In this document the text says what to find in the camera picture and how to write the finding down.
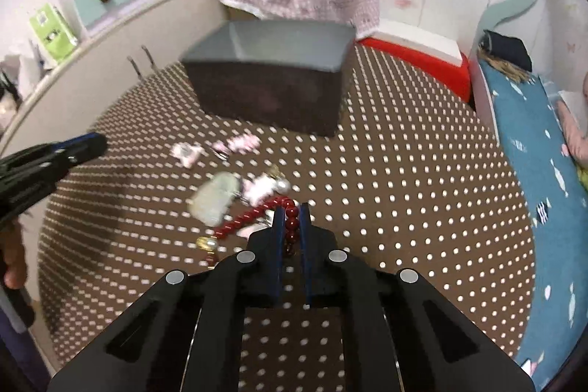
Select cardboard box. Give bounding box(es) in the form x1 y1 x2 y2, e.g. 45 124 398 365
229 3 265 24

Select tan folded stockings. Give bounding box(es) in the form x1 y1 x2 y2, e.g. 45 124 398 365
478 47 530 84

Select cream cabinet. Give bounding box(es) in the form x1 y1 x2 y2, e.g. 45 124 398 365
0 0 222 154

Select pink pillow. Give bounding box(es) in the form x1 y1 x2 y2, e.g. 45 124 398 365
556 71 588 172

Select red bead bracelet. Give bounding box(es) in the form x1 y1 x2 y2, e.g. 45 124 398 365
197 197 301 271

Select person's left hand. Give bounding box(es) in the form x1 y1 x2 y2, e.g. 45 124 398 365
2 222 27 290

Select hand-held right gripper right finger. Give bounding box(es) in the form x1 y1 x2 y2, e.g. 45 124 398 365
298 203 536 392

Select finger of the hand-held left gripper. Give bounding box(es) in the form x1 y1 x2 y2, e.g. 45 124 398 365
0 132 108 223

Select white pearl jewelry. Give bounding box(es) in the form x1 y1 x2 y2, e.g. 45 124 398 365
269 166 291 195

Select pink bow hair clip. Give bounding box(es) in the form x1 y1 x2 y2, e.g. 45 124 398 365
227 134 261 154

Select grey storage box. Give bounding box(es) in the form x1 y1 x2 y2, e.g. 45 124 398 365
180 21 358 139

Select pink white hair clip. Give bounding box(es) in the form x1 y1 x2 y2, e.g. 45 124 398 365
171 143 205 169

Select blue printed bed sheet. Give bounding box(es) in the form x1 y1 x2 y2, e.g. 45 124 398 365
480 64 588 379

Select green packet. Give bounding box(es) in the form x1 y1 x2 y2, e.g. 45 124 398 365
29 3 78 63

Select pink flower hair clip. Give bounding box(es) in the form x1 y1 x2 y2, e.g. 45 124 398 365
241 175 277 205

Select dark folded clothes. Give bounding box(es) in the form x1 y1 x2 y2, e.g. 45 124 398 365
482 30 533 73

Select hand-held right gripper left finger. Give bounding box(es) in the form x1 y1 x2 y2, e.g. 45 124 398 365
46 205 286 392

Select white pillow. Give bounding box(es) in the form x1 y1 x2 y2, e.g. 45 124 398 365
550 90 580 110

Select red storage box white lid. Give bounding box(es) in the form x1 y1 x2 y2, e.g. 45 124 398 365
356 20 472 103

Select pale green jade pendant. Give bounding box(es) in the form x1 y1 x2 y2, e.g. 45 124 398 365
188 172 242 223

